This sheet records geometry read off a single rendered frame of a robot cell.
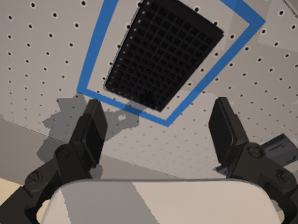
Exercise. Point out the blue tape outline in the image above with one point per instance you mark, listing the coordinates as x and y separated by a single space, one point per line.
106 13

